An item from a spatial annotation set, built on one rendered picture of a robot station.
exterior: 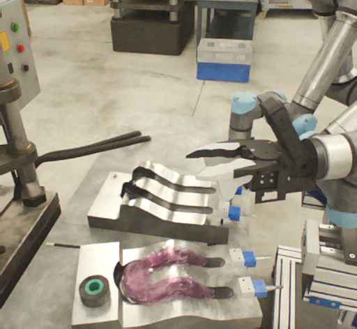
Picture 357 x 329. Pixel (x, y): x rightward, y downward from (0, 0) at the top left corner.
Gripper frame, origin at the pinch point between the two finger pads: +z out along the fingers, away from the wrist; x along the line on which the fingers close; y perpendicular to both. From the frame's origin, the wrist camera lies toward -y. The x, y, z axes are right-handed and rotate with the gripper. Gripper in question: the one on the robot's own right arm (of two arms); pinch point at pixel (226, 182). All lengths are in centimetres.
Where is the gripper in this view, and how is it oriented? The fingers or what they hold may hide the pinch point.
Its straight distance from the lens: 139.6
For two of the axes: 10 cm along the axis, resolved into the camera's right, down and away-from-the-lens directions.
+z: -0.2, 8.1, 5.8
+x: 1.8, -5.7, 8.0
